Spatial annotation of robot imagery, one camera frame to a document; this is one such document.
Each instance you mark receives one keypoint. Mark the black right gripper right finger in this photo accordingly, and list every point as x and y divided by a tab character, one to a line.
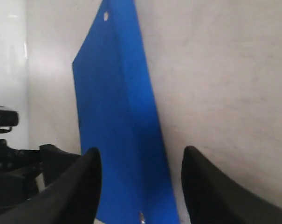
212	197

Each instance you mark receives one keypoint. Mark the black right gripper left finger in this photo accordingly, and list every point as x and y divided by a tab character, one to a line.
72	199

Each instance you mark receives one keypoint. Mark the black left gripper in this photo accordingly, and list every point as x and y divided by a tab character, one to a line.
20	167

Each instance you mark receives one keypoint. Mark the blue binder folder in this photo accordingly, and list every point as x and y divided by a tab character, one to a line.
117	114

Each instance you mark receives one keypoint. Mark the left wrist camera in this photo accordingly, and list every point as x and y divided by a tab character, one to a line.
8	119

